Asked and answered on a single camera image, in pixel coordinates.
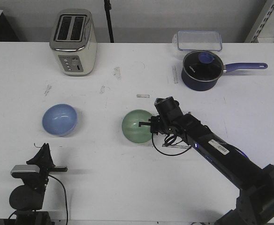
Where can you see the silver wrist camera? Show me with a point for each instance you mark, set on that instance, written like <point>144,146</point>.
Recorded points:
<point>20,171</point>

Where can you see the cream two-slot toaster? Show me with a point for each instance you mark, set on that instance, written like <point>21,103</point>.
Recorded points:
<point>73,41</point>

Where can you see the clear plastic food container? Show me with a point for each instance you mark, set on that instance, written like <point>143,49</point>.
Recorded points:
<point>189,40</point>

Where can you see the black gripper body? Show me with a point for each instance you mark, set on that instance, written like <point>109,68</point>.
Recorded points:
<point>160,125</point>
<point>42,170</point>

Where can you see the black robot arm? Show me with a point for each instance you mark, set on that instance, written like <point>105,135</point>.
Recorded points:
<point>255,204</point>
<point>27,199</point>

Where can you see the white slotted shelf rack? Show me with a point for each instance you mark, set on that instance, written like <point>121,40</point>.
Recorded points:
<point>262,31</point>

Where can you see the blue bowl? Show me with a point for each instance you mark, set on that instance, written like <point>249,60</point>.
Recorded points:
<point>60,120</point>

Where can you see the blue saucepan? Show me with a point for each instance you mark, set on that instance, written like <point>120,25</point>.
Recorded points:
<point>203,86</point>

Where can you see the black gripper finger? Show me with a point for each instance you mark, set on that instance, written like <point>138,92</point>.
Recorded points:
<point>142,123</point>
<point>49,160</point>
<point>37,159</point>

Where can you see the glass pot lid blue knob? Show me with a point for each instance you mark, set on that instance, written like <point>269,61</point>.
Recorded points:
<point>203,65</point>

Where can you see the black tripod pole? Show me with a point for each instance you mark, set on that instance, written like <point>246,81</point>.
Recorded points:
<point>108,7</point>

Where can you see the green bowl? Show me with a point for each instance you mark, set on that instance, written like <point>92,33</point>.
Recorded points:
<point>131,129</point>

